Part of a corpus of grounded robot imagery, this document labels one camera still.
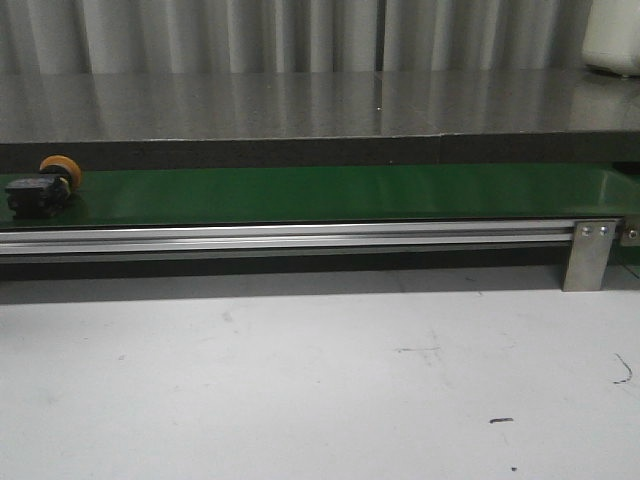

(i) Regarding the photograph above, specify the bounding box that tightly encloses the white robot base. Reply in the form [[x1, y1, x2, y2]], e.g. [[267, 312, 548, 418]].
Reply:
[[581, 0, 639, 77]]

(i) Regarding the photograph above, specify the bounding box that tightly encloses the grey pleated curtain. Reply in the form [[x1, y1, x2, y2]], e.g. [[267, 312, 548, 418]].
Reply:
[[1, 1, 590, 74]]

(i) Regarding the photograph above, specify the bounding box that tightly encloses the green conveyor belt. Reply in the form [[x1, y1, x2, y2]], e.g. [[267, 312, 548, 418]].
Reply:
[[31, 163, 639, 228]]

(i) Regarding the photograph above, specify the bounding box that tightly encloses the yellow mushroom push button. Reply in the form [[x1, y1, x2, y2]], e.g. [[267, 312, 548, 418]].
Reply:
[[5, 155, 83, 219]]

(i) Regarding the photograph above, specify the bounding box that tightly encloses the conveyor end plate right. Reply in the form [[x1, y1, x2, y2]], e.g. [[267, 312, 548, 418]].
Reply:
[[619, 214, 640, 248]]

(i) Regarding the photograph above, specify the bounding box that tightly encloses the dark raised platform slab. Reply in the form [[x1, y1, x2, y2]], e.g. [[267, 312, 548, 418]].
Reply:
[[1, 69, 639, 174]]

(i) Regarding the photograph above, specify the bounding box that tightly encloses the aluminium conveyor side rail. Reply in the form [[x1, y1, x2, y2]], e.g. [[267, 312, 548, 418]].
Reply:
[[0, 215, 623, 265]]

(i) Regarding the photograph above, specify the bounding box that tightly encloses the steel conveyor support bracket right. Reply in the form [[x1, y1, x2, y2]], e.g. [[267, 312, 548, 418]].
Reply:
[[562, 220, 617, 292]]

